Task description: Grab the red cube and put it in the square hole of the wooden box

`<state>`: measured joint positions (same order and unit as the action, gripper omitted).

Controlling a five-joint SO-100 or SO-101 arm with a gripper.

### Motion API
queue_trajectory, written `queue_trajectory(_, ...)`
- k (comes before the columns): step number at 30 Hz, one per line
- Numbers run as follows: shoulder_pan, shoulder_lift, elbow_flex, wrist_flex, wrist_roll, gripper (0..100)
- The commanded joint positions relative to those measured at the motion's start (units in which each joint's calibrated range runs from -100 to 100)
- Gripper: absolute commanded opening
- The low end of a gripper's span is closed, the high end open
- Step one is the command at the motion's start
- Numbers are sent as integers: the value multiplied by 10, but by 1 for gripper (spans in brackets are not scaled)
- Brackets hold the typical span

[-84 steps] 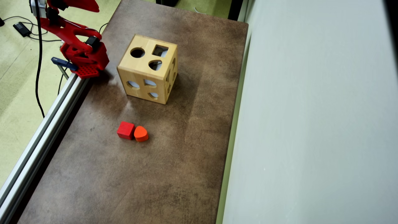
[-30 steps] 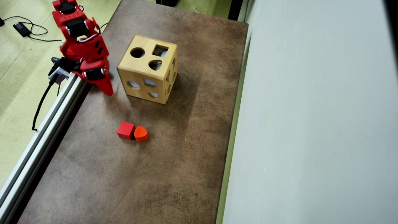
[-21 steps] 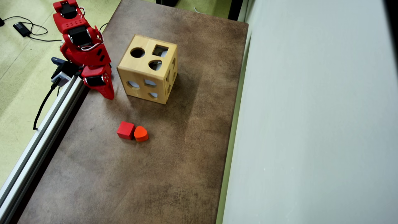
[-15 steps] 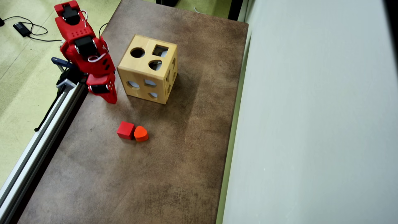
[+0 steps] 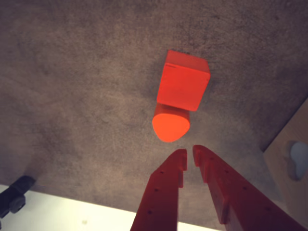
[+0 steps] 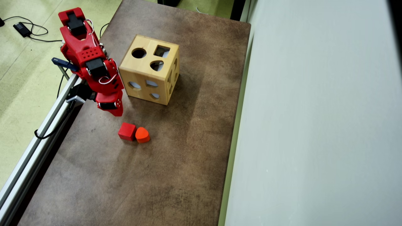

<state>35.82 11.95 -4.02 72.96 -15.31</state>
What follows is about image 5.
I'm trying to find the black clamp knob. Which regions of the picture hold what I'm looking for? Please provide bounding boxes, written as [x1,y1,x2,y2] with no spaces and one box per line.
[0,175,36,219]

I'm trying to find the red rounded triangle block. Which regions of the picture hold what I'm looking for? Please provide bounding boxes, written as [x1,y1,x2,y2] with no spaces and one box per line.
[152,103,191,143]

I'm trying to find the wooden shape sorter box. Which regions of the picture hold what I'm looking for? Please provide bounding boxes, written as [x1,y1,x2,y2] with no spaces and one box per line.
[263,97,308,217]

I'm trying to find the red cube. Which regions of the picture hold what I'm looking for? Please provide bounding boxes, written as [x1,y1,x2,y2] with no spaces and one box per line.
[156,50,211,112]

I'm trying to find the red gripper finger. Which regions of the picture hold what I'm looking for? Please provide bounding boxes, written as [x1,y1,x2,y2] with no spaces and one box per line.
[192,144,308,231]
[131,148,188,231]

